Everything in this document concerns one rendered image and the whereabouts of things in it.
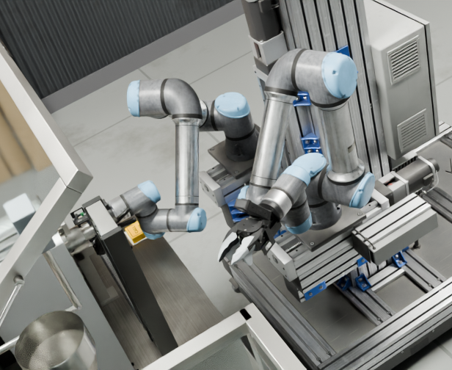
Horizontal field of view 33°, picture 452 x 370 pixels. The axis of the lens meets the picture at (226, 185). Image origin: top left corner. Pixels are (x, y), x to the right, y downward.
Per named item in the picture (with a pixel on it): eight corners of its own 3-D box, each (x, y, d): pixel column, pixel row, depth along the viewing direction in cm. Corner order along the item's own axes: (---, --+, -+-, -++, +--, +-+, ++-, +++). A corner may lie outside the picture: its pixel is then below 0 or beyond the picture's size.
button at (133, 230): (152, 233, 255) (150, 228, 254) (134, 244, 254) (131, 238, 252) (144, 222, 260) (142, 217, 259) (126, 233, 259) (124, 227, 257)
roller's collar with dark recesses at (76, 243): (92, 251, 195) (82, 233, 191) (70, 263, 194) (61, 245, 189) (84, 237, 200) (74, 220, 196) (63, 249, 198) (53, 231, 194)
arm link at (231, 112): (250, 137, 278) (241, 108, 270) (216, 139, 283) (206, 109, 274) (257, 117, 286) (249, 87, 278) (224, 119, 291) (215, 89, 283)
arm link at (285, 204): (286, 190, 200) (262, 186, 205) (277, 202, 198) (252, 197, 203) (295, 211, 204) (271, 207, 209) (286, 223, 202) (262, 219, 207)
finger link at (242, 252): (247, 278, 190) (262, 252, 195) (239, 261, 186) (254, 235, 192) (237, 277, 191) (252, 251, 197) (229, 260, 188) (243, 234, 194)
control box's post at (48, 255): (82, 306, 166) (45, 243, 153) (75, 310, 165) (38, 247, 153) (79, 302, 167) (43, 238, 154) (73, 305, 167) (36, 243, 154)
